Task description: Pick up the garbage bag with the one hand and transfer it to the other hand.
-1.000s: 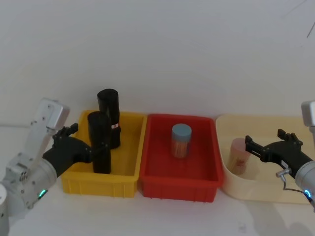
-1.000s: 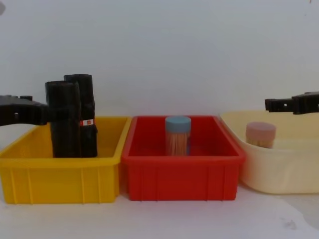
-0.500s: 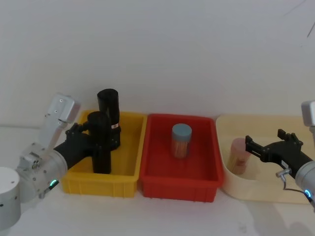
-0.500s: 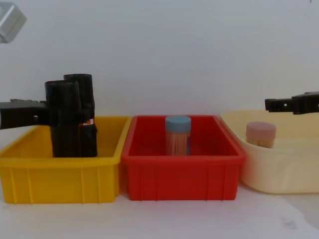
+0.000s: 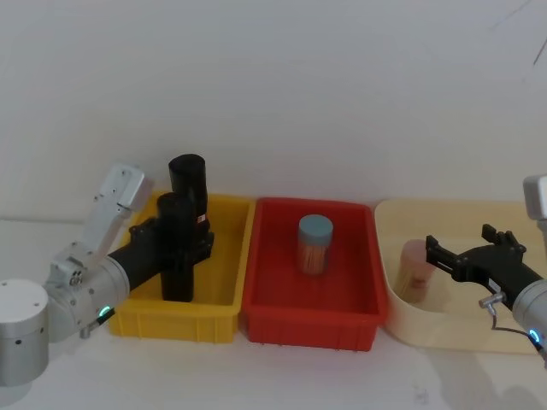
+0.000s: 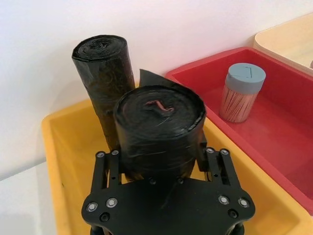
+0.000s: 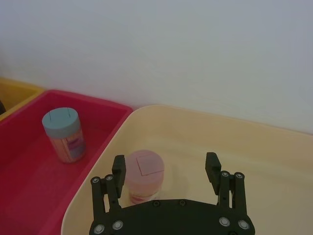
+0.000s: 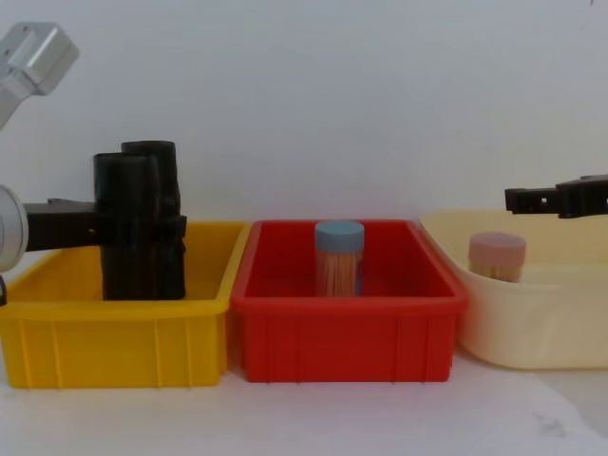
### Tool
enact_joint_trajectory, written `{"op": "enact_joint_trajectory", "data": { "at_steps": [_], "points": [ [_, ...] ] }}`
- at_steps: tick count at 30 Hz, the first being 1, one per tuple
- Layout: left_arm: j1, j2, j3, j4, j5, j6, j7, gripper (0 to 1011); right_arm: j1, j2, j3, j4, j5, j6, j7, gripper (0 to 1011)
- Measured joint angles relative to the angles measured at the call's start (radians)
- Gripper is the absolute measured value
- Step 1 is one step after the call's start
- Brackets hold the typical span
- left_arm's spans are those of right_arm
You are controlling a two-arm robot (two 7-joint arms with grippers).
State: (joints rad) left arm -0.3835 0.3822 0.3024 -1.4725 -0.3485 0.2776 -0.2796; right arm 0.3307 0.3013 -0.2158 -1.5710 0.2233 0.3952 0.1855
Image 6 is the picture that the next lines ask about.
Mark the yellow plastic bin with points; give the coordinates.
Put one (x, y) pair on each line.
(73, 156)

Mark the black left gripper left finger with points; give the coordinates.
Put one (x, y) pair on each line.
(113, 169)

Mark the toothpick jar with grey lid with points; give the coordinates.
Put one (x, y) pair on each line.
(240, 98)

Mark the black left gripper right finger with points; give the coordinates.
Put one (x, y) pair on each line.
(217, 169)

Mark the thick black bag roll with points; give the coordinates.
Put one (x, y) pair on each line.
(159, 127)

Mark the cream plastic bin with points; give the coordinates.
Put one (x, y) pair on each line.
(288, 41)

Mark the slim black bag roll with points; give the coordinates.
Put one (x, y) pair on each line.
(105, 71)

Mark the red plastic bin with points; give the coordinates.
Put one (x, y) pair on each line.
(276, 137)

